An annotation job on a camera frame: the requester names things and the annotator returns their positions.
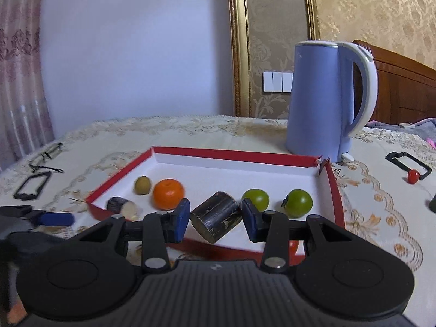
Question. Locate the pink patterned curtain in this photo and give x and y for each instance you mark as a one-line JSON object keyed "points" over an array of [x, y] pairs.
{"points": [[20, 75]]}

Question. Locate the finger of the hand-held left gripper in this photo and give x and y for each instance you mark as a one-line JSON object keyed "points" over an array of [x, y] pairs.
{"points": [[15, 210], [56, 218]]}

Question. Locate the small white device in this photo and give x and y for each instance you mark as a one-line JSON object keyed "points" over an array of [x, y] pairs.
{"points": [[407, 125]]}

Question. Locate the grey cloth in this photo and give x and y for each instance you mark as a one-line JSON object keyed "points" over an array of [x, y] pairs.
{"points": [[424, 130]]}

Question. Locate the green tomato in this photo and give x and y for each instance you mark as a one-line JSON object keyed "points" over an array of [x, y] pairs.
{"points": [[299, 202], [257, 197]]}

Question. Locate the black eyeglasses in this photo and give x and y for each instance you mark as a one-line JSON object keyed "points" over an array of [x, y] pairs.
{"points": [[46, 168]]}

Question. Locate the red cherry tomato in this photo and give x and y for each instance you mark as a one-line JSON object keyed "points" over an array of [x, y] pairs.
{"points": [[413, 176]]}

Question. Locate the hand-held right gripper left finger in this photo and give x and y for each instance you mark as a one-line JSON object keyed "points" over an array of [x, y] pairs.
{"points": [[182, 219]]}

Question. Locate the gold wall frame moulding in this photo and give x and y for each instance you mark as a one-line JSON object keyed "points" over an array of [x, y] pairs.
{"points": [[238, 41]]}

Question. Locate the wooden headboard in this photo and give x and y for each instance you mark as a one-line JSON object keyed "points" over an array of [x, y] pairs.
{"points": [[402, 88]]}

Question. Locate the pink item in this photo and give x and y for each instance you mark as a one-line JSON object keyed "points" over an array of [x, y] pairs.
{"points": [[432, 142]]}

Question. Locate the brown kiwi fruit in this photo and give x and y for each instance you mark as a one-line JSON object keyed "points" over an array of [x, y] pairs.
{"points": [[142, 184]]}

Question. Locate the orange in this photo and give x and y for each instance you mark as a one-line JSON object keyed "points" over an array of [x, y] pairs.
{"points": [[167, 194]]}

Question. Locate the black rectangular plastic frame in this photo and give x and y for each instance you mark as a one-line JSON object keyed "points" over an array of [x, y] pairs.
{"points": [[424, 172], [24, 196]]}

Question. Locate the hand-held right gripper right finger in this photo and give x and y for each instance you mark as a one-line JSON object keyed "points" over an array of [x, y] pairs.
{"points": [[250, 223]]}

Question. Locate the white wall switch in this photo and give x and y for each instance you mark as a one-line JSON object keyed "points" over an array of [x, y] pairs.
{"points": [[277, 81]]}

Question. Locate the red shallow cardboard box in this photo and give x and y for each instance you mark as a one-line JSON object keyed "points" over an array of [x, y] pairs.
{"points": [[221, 154]]}

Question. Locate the blue electric kettle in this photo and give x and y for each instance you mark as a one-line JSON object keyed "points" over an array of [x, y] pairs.
{"points": [[313, 109]]}

